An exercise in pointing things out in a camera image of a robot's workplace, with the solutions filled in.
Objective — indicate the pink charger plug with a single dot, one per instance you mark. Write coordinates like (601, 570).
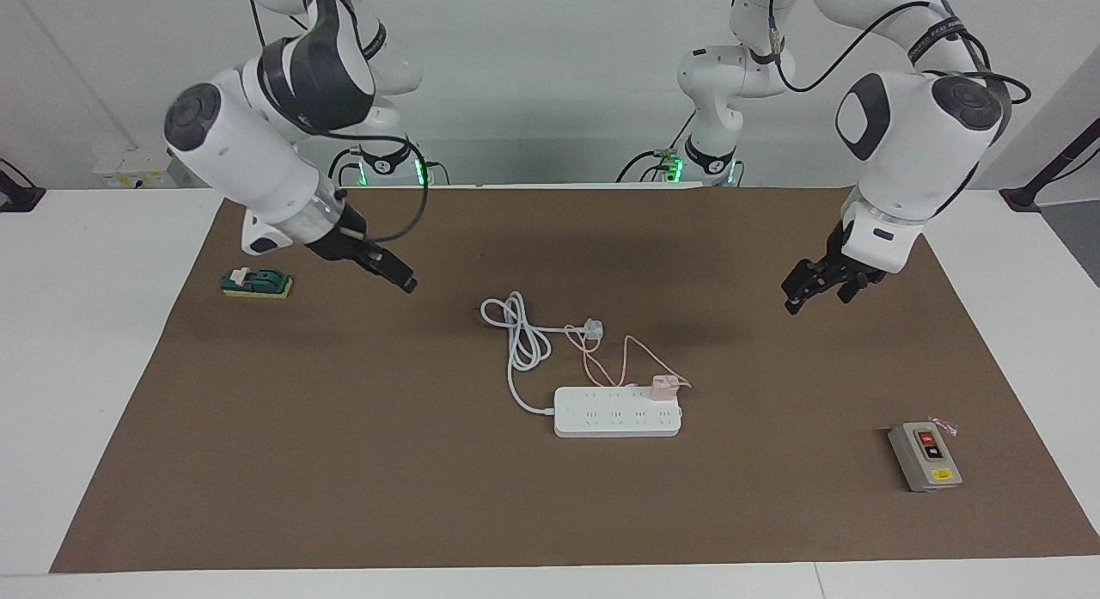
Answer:
(663, 388)

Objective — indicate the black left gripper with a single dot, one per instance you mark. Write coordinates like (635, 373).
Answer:
(846, 268)

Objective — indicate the brown table mat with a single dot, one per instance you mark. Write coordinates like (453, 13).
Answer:
(344, 461)

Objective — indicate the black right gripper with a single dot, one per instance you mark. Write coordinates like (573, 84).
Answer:
(344, 247)

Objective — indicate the small clear plastic piece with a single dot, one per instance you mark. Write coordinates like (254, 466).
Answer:
(945, 426)

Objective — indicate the grey on-off switch box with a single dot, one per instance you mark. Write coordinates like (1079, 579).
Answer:
(924, 457)

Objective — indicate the green knife switch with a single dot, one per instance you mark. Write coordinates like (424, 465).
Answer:
(258, 283)

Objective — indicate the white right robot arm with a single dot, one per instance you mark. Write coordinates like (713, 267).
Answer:
(232, 143)

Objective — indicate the white socket box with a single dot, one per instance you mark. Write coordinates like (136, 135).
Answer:
(133, 171)

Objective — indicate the black camera stand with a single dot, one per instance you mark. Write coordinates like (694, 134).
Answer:
(17, 195)
(1053, 165)

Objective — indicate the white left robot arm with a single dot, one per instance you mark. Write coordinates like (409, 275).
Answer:
(911, 152)

